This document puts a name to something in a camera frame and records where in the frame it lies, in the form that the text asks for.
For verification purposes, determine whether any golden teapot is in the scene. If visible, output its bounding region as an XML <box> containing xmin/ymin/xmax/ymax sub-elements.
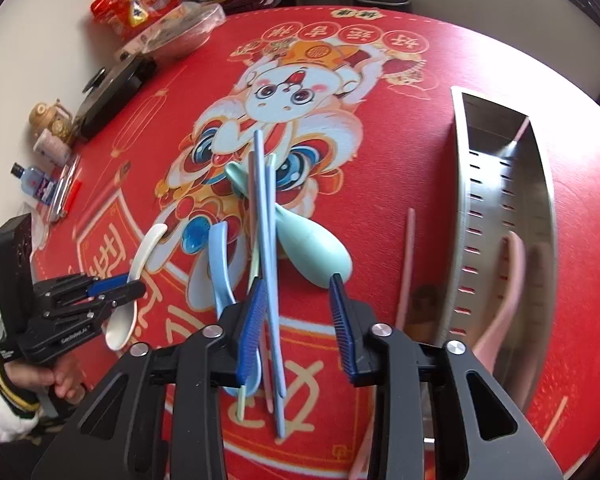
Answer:
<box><xmin>28</xmin><ymin>100</ymin><xmax>76</xmax><ymax>143</ymax></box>

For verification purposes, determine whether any light green chopstick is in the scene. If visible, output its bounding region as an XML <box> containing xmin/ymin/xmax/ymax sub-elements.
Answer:
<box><xmin>263</xmin><ymin>154</ymin><xmax>279</xmax><ymax>261</ymax></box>
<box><xmin>236</xmin><ymin>240</ymin><xmax>262</xmax><ymax>420</ymax></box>

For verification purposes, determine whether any stainless steel utensil holder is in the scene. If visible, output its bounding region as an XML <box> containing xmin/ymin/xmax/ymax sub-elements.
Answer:
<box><xmin>437</xmin><ymin>86</ymin><xmax>556</xmax><ymax>411</ymax></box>

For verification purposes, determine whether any black flat box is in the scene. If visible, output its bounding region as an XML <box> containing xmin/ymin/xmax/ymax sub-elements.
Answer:
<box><xmin>72</xmin><ymin>55</ymin><xmax>158</xmax><ymax>141</ymax></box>

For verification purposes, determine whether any person's left hand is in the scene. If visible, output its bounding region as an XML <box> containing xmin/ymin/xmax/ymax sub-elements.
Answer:
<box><xmin>4</xmin><ymin>355</ymin><xmax>87</xmax><ymax>406</ymax></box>

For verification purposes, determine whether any blue chopstick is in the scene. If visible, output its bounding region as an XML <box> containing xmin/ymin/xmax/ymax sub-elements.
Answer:
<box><xmin>253</xmin><ymin>129</ymin><xmax>288</xmax><ymax>439</ymax></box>
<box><xmin>248</xmin><ymin>151</ymin><xmax>277</xmax><ymax>411</ymax></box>

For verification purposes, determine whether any small blue bottle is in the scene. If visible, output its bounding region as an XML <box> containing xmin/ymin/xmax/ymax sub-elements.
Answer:
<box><xmin>11</xmin><ymin>161</ymin><xmax>61</xmax><ymax>206</ymax></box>

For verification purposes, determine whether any white spoon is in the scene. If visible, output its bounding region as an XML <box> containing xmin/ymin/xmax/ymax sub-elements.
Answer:
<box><xmin>103</xmin><ymin>223</ymin><xmax>168</xmax><ymax>351</ymax></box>

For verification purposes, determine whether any teal ceramic spoon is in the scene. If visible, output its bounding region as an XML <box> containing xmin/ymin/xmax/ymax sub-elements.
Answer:
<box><xmin>224</xmin><ymin>162</ymin><xmax>353</xmax><ymax>288</ymax></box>

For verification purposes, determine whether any red snack bag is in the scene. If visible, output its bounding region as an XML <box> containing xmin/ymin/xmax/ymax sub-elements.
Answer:
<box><xmin>91</xmin><ymin>0</ymin><xmax>186</xmax><ymax>43</ymax></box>

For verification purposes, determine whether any blue spoon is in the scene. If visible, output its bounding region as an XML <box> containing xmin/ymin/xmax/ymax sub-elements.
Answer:
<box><xmin>207</xmin><ymin>221</ymin><xmax>263</xmax><ymax>397</ymax></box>

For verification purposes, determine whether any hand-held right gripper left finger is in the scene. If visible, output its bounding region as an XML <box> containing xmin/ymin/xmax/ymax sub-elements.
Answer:
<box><xmin>32</xmin><ymin>276</ymin><xmax>269</xmax><ymax>480</ymax></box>

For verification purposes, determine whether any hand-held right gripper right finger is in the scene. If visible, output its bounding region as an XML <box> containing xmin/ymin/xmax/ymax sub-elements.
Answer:
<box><xmin>329</xmin><ymin>273</ymin><xmax>565</xmax><ymax>480</ymax></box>

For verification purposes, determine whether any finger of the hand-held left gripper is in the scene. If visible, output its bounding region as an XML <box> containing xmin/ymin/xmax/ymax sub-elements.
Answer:
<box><xmin>40</xmin><ymin>280</ymin><xmax>147</xmax><ymax>332</ymax></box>
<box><xmin>32</xmin><ymin>274</ymin><xmax>132</xmax><ymax>307</ymax></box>

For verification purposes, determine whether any clear pen case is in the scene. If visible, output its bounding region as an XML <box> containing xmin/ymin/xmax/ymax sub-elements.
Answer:
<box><xmin>45</xmin><ymin>155</ymin><xmax>84</xmax><ymax>222</ymax></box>

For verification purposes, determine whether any person's left forearm white sleeve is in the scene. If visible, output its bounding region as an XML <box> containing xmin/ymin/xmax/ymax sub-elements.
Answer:
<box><xmin>0</xmin><ymin>342</ymin><xmax>43</xmax><ymax>443</ymax></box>

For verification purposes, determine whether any clear plastic bowl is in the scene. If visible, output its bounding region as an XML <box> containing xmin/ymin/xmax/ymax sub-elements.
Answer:
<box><xmin>112</xmin><ymin>2</ymin><xmax>226</xmax><ymax>61</ymax></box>

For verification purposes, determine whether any pink spoon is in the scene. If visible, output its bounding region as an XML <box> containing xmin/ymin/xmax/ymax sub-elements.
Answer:
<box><xmin>472</xmin><ymin>230</ymin><xmax>527</xmax><ymax>376</ymax></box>

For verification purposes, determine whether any red printed table mat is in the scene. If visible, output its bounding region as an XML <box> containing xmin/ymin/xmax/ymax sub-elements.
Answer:
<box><xmin>30</xmin><ymin>5</ymin><xmax>600</xmax><ymax>480</ymax></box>

